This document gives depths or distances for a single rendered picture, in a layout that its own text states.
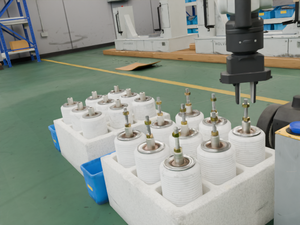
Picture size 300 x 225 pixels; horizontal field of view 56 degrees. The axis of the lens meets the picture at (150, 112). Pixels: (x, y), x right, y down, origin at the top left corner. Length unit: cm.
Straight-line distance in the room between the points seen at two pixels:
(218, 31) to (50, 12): 444
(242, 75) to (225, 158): 21
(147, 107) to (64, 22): 607
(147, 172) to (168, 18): 344
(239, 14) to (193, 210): 44
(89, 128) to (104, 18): 653
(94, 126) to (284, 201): 68
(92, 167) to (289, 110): 73
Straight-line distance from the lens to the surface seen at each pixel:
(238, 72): 74
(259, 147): 80
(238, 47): 72
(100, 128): 109
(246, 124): 80
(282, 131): 67
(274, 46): 295
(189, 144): 79
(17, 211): 114
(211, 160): 71
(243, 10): 69
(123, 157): 84
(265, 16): 618
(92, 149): 107
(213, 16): 357
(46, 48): 701
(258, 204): 83
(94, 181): 97
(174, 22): 410
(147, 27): 817
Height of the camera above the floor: 58
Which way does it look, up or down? 18 degrees down
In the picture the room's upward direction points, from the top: 8 degrees counter-clockwise
